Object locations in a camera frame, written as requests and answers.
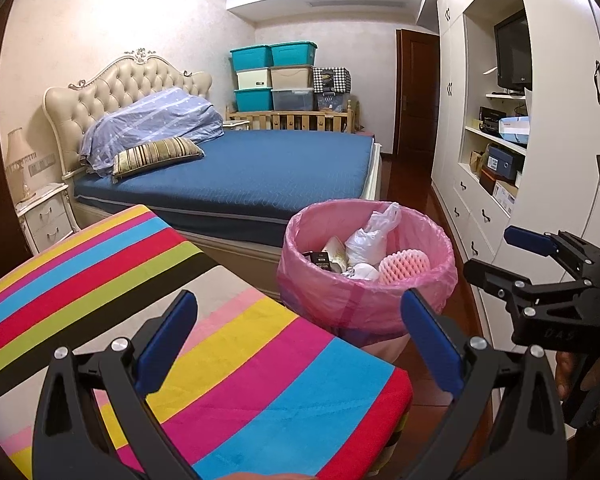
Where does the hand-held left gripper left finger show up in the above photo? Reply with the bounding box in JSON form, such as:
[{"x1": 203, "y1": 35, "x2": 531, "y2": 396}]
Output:
[{"x1": 31, "y1": 289, "x2": 201, "y2": 480}]

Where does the dark storage bag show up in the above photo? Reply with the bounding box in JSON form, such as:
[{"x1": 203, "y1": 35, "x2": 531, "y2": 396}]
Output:
[{"x1": 316, "y1": 92, "x2": 352, "y2": 112}]

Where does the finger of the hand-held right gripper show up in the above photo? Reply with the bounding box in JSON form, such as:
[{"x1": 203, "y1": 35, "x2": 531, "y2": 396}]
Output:
[
  {"x1": 462, "y1": 258, "x2": 600, "y2": 319},
  {"x1": 504, "y1": 226, "x2": 600, "y2": 287}
]

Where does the gold striped pillow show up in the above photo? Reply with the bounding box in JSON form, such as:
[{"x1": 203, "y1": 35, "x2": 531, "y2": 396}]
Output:
[{"x1": 112, "y1": 136, "x2": 205, "y2": 179}]

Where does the white built-in wardrobe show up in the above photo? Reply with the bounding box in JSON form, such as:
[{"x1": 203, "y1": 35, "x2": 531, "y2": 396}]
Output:
[{"x1": 430, "y1": 0, "x2": 600, "y2": 352}]

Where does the small pink foam fruit net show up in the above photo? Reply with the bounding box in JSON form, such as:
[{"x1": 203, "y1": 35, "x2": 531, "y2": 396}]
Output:
[{"x1": 380, "y1": 252, "x2": 431, "y2": 287}]

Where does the tan plastic storage box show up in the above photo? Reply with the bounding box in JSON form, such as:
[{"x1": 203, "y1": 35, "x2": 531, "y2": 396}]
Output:
[{"x1": 271, "y1": 65, "x2": 315, "y2": 91}]

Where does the blue and white box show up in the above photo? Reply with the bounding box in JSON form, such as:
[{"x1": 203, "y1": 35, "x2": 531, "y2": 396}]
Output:
[{"x1": 499, "y1": 116, "x2": 531, "y2": 144}]

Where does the beige table lamp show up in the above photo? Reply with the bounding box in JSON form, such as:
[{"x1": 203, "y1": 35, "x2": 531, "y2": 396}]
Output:
[{"x1": 4, "y1": 127, "x2": 37, "y2": 204}]

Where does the folded blue striped duvet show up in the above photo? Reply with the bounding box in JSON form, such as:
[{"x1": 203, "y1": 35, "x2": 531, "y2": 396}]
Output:
[{"x1": 79, "y1": 87, "x2": 226, "y2": 177}]

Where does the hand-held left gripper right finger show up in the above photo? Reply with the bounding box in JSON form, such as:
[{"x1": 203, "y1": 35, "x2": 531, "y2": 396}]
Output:
[{"x1": 400, "y1": 287, "x2": 568, "y2": 480}]

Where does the small black box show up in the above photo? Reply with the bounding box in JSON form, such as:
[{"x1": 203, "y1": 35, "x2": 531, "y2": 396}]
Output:
[{"x1": 302, "y1": 251, "x2": 334, "y2": 272}]

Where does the cream plastic storage box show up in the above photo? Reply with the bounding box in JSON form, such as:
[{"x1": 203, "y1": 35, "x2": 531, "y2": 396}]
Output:
[{"x1": 236, "y1": 67, "x2": 273, "y2": 92}]

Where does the person's right hand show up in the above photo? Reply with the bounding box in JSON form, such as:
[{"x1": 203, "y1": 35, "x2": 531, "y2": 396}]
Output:
[{"x1": 555, "y1": 352, "x2": 588, "y2": 402}]

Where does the beige tufted bed frame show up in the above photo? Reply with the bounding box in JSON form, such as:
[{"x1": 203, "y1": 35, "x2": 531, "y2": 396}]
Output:
[{"x1": 42, "y1": 49, "x2": 384, "y2": 261}]

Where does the houndstooth storage bag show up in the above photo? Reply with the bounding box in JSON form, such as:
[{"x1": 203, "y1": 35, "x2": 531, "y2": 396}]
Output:
[{"x1": 312, "y1": 67, "x2": 352, "y2": 95}]

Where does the teal plastic storage box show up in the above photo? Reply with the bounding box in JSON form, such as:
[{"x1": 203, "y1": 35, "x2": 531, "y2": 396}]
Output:
[
  {"x1": 270, "y1": 41, "x2": 318, "y2": 67},
  {"x1": 230, "y1": 45, "x2": 273, "y2": 72},
  {"x1": 234, "y1": 88, "x2": 275, "y2": 112}
]

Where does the wooden crib rail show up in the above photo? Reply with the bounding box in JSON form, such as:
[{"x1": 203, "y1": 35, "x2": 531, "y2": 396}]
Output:
[{"x1": 225, "y1": 101, "x2": 360, "y2": 134}]

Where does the striped colourful table cover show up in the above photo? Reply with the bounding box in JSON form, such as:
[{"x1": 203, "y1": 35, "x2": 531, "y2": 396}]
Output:
[{"x1": 0, "y1": 205, "x2": 414, "y2": 480}]

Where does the white nightstand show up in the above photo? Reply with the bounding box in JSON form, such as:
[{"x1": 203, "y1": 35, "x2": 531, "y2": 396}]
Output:
[{"x1": 17, "y1": 183, "x2": 76, "y2": 257}]

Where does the trash bin with pink liner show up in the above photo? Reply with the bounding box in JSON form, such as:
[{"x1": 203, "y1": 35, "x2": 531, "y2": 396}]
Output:
[{"x1": 276, "y1": 200, "x2": 458, "y2": 361}]

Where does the blue mattress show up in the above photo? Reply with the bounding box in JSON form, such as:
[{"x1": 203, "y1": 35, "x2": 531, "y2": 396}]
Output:
[{"x1": 74, "y1": 129, "x2": 376, "y2": 222}]

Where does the white shoe box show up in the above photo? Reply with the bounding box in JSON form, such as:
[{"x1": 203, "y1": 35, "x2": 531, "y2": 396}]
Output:
[{"x1": 494, "y1": 180, "x2": 520, "y2": 216}]

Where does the brown wooden door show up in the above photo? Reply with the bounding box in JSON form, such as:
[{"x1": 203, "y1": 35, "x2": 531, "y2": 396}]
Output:
[{"x1": 394, "y1": 29, "x2": 441, "y2": 159}]

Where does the black television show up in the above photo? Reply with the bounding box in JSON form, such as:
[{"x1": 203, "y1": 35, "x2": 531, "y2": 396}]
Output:
[{"x1": 494, "y1": 9, "x2": 534, "y2": 95}]

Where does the grey translucent storage box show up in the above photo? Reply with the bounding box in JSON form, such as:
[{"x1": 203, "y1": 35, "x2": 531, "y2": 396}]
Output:
[{"x1": 271, "y1": 88, "x2": 315, "y2": 112}]

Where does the person's left hand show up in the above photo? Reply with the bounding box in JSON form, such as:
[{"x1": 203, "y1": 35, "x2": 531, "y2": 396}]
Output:
[{"x1": 220, "y1": 472, "x2": 301, "y2": 480}]

